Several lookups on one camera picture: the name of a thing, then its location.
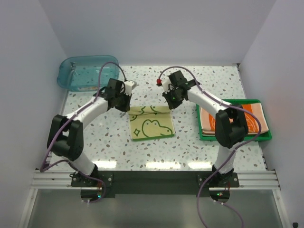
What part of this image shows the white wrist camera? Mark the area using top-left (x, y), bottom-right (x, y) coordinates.
top-left (124, 80), bottom-right (137, 96)
top-left (156, 78), bottom-right (171, 93)

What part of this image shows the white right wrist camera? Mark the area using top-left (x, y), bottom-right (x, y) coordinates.
top-left (156, 78), bottom-right (171, 93)

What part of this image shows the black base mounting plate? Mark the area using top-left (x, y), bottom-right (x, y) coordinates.
top-left (70, 171), bottom-right (240, 200)

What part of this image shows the green plastic tray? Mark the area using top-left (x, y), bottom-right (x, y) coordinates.
top-left (196, 98), bottom-right (273, 142)

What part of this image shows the teal plastic laundry basket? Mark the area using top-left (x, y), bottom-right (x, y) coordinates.
top-left (57, 55), bottom-right (119, 92)

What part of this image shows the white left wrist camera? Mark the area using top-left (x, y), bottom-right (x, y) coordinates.
top-left (124, 80), bottom-right (137, 96)

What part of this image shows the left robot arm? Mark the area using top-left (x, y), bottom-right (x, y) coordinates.
top-left (47, 79), bottom-right (137, 187)

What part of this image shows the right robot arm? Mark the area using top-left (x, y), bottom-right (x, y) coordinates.
top-left (156, 71), bottom-right (248, 188)

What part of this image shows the orange white towel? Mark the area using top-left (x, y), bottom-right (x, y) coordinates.
top-left (199, 102), bottom-right (269, 136)

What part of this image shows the green cream patterned towel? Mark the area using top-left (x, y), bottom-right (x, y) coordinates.
top-left (128, 106), bottom-right (175, 141)

